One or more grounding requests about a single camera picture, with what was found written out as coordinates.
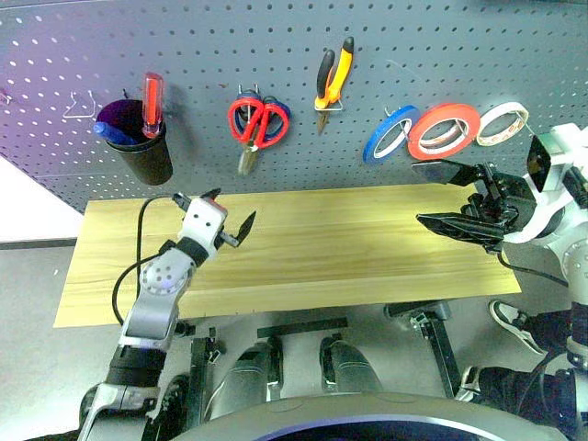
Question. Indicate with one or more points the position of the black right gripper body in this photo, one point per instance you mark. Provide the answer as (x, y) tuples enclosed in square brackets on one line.
[(505, 202)]

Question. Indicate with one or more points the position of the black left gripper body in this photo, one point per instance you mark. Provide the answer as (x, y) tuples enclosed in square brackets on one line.
[(229, 239)]

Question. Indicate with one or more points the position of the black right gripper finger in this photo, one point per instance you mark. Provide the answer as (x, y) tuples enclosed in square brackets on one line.
[(443, 171), (464, 227)]

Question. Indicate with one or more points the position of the red tape roll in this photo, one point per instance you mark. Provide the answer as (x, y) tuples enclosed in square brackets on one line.
[(415, 138)]

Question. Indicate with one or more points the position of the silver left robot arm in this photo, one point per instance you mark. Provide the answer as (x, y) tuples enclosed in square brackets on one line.
[(156, 294)]

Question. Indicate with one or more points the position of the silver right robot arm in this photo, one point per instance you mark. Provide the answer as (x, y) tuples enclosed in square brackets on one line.
[(574, 266)]

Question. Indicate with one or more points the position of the blue tape roll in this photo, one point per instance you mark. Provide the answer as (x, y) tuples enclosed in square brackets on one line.
[(374, 140)]

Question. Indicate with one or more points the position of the white tape roll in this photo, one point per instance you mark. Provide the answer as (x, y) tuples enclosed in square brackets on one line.
[(494, 112)]

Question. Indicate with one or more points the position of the grey perforated pegboard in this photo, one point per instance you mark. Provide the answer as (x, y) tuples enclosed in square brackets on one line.
[(294, 27)]

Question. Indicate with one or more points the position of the metal peg hook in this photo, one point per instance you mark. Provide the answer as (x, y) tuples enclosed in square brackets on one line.
[(455, 126), (396, 114)]

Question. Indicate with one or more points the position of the black pen cup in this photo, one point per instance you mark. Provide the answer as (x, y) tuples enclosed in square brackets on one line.
[(147, 161)]

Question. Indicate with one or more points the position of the metal double scissors hook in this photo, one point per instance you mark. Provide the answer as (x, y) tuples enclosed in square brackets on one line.
[(248, 92)]

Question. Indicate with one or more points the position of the black and white sneaker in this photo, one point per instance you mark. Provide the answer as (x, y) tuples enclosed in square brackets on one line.
[(514, 324), (468, 383)]

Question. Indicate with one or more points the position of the blue marker pen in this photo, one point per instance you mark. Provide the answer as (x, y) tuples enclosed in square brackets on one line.
[(112, 133)]

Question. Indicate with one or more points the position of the dark rounded shape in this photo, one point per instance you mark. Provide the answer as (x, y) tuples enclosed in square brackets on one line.
[(349, 367), (245, 376)]

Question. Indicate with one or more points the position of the orange and black pliers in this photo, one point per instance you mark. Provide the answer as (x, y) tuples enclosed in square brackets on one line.
[(337, 78)]

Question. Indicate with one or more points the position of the grey rounded robot torso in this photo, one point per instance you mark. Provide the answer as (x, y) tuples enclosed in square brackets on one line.
[(367, 418)]

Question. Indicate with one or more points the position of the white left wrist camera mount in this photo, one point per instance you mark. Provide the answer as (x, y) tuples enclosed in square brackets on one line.
[(204, 225)]

